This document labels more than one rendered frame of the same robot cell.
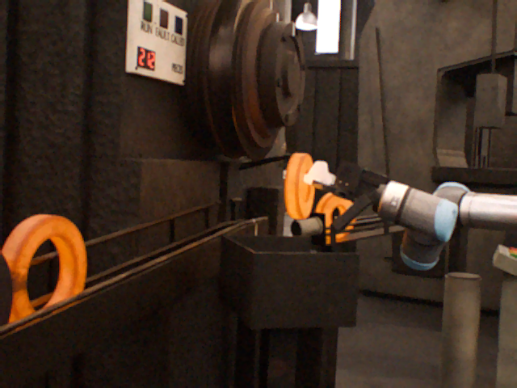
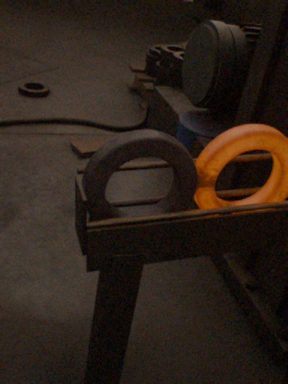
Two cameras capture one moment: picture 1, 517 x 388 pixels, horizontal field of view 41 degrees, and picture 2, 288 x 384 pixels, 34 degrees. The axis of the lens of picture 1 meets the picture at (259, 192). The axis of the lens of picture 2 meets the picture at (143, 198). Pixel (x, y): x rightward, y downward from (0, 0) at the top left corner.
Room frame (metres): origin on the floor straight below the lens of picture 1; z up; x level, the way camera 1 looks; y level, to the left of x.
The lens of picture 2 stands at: (0.49, -0.10, 1.05)
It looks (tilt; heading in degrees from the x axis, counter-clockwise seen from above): 32 degrees down; 49
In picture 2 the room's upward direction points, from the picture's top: 11 degrees clockwise
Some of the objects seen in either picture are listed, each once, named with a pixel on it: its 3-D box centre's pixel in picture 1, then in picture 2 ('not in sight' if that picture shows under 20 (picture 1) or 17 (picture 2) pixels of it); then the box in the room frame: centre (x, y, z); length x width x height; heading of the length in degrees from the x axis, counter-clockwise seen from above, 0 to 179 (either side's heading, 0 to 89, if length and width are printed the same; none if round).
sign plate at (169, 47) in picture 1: (159, 40); not in sight; (1.65, 0.25, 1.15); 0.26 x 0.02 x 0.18; 161
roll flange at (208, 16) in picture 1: (223, 73); not in sight; (1.96, 0.12, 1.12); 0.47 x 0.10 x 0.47; 161
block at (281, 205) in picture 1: (265, 224); not in sight; (2.16, -0.02, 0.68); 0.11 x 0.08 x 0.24; 71
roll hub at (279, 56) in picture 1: (284, 74); not in sight; (1.90, -0.05, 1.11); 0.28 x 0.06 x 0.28; 161
